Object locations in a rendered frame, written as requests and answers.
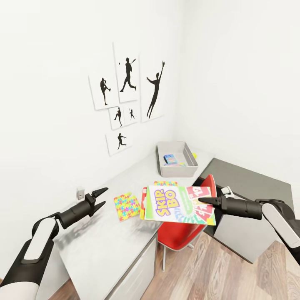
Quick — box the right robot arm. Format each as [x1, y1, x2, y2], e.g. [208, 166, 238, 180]
[198, 187, 300, 266]

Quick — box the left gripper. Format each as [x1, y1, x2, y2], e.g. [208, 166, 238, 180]
[70, 187, 109, 222]

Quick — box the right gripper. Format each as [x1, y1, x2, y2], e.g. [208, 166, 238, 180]
[198, 195, 248, 218]

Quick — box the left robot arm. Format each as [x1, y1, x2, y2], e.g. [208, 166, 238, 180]
[0, 185, 109, 300]

